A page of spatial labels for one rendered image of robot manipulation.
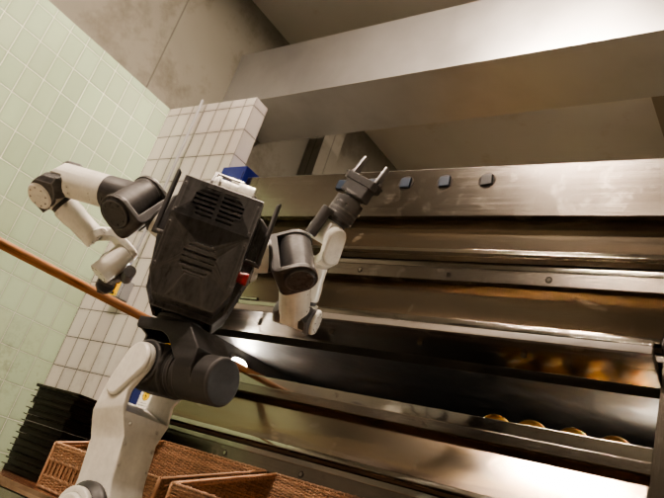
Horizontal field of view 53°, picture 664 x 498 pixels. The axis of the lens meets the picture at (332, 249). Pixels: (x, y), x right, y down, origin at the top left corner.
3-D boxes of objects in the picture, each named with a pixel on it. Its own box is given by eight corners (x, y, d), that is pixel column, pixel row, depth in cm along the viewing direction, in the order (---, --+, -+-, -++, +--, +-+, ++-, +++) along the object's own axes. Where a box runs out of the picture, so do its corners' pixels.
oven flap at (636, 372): (183, 302, 277) (210, 327, 290) (651, 354, 173) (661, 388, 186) (186, 297, 278) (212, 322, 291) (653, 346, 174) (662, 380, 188)
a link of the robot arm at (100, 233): (113, 278, 190) (80, 243, 188) (136, 258, 194) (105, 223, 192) (116, 274, 184) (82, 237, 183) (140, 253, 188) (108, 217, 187)
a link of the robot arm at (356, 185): (376, 182, 191) (353, 215, 190) (386, 195, 199) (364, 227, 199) (344, 164, 197) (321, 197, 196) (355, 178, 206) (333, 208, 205)
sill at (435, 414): (194, 375, 284) (197, 367, 285) (655, 468, 179) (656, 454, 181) (184, 371, 279) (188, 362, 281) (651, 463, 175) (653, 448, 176)
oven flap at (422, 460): (164, 422, 271) (192, 382, 283) (639, 550, 167) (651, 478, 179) (158, 415, 268) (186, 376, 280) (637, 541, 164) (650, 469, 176)
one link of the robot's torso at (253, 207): (250, 331, 149) (298, 195, 162) (104, 282, 146) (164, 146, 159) (241, 354, 176) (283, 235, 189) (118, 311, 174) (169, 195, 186)
